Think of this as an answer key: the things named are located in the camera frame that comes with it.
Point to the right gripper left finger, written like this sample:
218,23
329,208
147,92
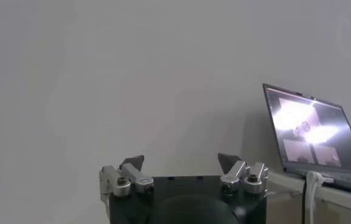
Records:
132,173

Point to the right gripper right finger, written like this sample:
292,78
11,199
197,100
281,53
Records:
237,170

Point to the dark laptop with lit screen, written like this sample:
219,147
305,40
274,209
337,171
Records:
315,128

